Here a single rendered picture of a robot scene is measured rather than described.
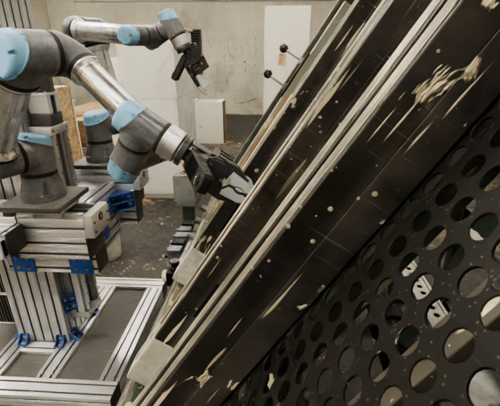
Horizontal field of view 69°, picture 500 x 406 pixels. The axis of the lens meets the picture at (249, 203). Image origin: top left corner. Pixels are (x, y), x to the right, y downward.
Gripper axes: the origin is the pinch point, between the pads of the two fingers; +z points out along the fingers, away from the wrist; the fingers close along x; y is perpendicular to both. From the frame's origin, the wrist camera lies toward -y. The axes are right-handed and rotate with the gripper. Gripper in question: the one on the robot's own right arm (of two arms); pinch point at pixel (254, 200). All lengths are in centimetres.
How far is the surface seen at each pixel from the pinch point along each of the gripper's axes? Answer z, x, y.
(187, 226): -6, 59, 74
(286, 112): -4.3, -18.5, 10.7
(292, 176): -1.6, -15.9, -23.8
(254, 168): -2.8, -3.0, 10.4
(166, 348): -1.5, 25.6, -24.8
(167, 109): -75, 83, 292
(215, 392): 0.7, 3.2, -47.6
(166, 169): -47, 140, 291
